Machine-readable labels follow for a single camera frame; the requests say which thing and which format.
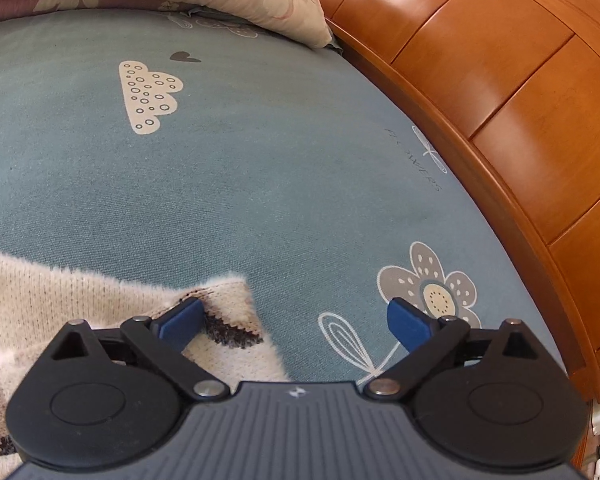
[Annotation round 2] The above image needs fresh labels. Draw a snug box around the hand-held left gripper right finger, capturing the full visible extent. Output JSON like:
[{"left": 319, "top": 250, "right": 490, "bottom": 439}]
[{"left": 364, "top": 297, "right": 546, "bottom": 402}]

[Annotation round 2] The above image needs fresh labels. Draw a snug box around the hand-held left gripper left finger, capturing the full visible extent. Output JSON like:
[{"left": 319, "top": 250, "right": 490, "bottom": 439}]
[{"left": 50, "top": 296, "right": 231, "bottom": 402}]

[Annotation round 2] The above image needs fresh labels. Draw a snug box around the cream fuzzy sweater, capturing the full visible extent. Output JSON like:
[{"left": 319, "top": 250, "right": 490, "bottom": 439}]
[{"left": 0, "top": 245, "right": 291, "bottom": 471}]

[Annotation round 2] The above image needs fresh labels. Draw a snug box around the blue floral bed sheet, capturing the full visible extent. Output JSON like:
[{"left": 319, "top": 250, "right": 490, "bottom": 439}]
[{"left": 0, "top": 7, "right": 568, "bottom": 480}]

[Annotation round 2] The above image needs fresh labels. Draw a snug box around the wooden headboard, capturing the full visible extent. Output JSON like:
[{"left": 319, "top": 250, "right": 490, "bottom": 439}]
[{"left": 290, "top": 0, "right": 600, "bottom": 403}]

